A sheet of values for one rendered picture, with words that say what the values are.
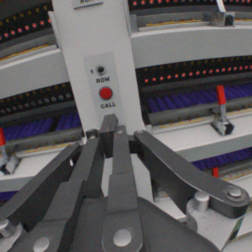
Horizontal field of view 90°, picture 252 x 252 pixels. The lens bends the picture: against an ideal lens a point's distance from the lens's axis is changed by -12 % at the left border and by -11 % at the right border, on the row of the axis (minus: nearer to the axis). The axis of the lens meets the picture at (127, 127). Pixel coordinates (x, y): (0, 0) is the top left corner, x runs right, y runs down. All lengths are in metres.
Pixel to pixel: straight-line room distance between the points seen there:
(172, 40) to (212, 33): 0.06
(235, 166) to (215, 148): 0.18
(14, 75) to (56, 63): 0.07
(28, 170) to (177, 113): 0.32
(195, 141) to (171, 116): 0.07
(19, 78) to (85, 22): 0.13
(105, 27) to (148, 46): 0.07
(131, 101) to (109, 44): 0.08
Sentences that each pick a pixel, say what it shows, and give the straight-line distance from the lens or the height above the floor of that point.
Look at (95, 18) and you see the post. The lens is 0.23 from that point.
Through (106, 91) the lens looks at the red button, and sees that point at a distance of 0.21.
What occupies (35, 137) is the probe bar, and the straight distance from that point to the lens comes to 0.36.
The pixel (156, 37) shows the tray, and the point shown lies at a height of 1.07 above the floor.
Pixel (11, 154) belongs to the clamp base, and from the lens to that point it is 0.35.
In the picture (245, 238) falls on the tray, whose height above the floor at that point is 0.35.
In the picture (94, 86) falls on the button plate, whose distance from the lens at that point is 0.21.
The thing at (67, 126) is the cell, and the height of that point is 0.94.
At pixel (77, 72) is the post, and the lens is 0.22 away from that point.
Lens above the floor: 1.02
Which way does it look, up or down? 20 degrees down
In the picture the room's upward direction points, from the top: 10 degrees counter-clockwise
